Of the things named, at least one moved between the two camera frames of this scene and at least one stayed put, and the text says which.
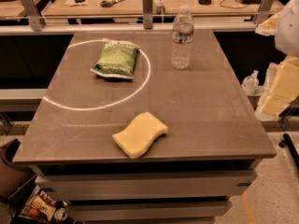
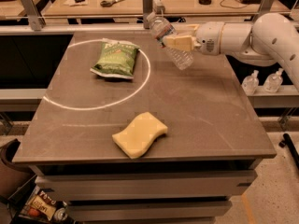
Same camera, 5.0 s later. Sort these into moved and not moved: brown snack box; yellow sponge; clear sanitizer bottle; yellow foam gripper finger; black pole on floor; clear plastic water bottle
Moved: yellow foam gripper finger; clear plastic water bottle
Not moved: brown snack box; black pole on floor; yellow sponge; clear sanitizer bottle
